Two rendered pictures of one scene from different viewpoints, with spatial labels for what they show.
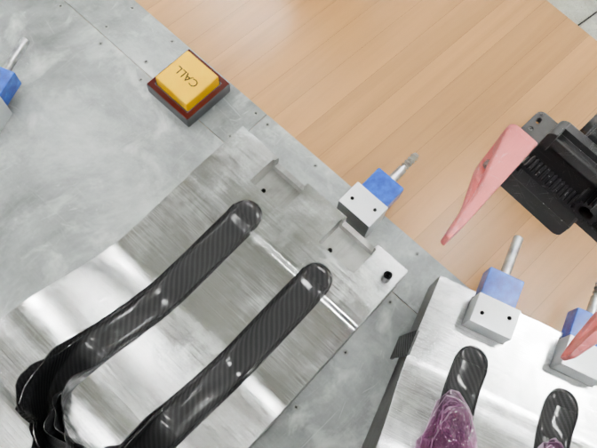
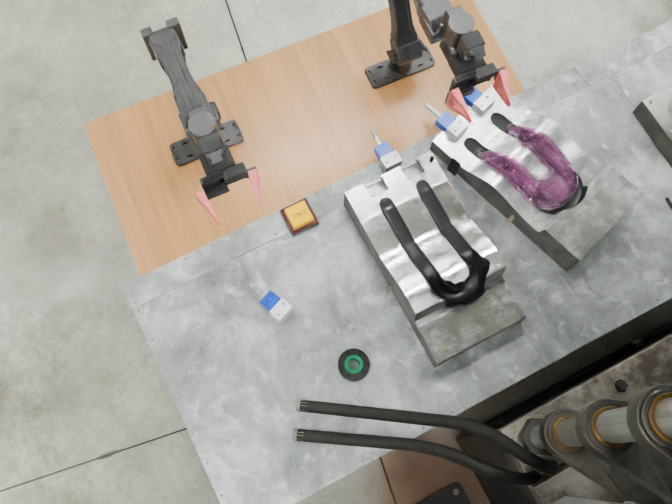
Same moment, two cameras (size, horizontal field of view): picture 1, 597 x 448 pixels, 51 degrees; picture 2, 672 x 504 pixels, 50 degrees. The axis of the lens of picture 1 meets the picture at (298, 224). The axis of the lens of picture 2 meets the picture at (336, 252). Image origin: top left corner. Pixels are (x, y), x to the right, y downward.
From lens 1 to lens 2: 129 cm
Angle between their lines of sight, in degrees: 19
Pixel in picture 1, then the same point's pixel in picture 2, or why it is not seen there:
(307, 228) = (400, 182)
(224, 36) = (272, 193)
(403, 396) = (476, 172)
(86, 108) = (292, 267)
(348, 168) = (363, 161)
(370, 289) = (433, 167)
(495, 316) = (458, 126)
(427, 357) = (463, 158)
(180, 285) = (407, 239)
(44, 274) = (371, 304)
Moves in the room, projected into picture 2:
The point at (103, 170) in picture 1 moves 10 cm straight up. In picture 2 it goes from (328, 267) to (328, 257)
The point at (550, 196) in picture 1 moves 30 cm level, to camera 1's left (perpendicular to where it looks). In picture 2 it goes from (464, 90) to (404, 198)
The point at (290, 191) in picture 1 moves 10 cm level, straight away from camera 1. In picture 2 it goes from (377, 185) to (343, 170)
